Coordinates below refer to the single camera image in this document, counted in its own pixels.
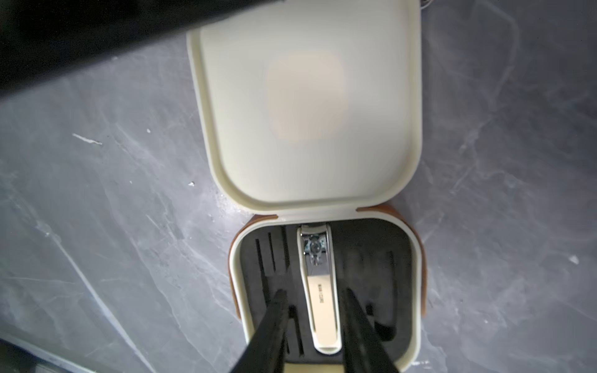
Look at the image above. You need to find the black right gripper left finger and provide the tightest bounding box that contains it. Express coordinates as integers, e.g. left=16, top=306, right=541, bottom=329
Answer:
left=231, top=290, right=289, bottom=373

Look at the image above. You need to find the cream nail clipper case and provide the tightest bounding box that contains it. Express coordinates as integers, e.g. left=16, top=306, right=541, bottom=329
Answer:
left=187, top=1, right=426, bottom=371

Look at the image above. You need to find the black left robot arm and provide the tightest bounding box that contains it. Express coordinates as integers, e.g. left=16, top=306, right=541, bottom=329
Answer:
left=1, top=1, right=256, bottom=372

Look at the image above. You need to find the cream large nail clipper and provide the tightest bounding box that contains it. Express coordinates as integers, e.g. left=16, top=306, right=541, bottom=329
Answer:
left=297, top=223, right=342, bottom=355

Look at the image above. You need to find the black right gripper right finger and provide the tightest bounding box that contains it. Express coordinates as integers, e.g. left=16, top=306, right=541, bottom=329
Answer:
left=340, top=288, right=399, bottom=373

